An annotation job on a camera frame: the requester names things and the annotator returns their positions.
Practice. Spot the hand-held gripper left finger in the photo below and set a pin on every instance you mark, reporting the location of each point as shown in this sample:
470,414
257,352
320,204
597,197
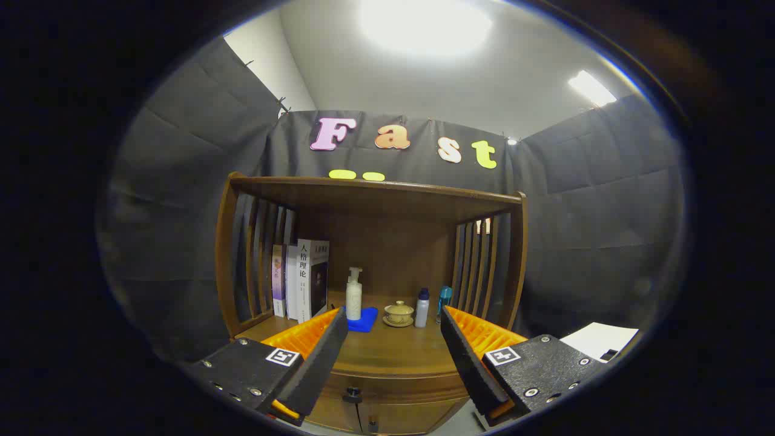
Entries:
315,369

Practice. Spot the purple book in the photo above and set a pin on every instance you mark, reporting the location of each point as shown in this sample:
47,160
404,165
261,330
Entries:
278,278

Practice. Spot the white bottle dark blue cap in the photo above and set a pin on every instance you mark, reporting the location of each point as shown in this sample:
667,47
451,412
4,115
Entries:
422,312

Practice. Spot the thin white book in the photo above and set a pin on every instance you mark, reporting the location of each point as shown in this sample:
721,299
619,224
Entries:
292,284

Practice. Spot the white book with portrait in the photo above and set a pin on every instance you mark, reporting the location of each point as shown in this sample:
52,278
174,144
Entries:
312,278

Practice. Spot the blue cloth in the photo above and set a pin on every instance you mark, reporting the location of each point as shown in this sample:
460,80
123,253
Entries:
365,322

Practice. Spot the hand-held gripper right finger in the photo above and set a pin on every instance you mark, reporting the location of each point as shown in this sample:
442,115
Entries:
469,363

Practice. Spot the beige lidded teacup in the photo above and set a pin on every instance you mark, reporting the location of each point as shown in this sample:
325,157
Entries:
398,313

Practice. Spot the teal clear bottle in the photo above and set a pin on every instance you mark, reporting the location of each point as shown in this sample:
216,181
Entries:
444,297

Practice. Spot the brown wooden cabinet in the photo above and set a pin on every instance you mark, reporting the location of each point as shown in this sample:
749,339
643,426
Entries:
387,206

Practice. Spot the wooden countertop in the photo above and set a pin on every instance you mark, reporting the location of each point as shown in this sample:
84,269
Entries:
393,348

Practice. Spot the white pump bottle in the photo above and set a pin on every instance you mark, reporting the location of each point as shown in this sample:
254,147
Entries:
354,300

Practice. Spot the large round ceiling light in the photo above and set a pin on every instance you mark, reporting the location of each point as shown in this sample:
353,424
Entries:
424,24

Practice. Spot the long ceiling light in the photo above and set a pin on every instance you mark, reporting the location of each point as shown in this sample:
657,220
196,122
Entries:
592,88

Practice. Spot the brown wooden drawer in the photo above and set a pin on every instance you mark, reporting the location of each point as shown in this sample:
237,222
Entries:
405,390

